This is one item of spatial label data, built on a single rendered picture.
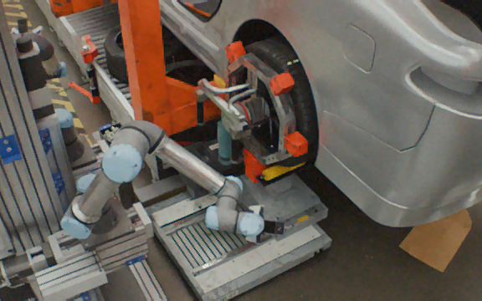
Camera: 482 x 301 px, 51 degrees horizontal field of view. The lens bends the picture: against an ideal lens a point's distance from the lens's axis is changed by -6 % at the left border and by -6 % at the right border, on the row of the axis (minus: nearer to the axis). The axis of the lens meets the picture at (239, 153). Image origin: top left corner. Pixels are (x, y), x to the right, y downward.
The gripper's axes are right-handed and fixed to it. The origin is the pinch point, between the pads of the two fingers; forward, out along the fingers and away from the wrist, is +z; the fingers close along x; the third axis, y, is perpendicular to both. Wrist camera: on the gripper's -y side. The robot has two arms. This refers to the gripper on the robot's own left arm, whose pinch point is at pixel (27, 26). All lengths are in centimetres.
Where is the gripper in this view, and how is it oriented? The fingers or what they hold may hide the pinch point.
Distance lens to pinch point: 288.2
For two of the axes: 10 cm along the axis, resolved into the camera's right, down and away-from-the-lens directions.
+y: -1.1, 7.7, 6.2
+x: 9.6, -0.9, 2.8
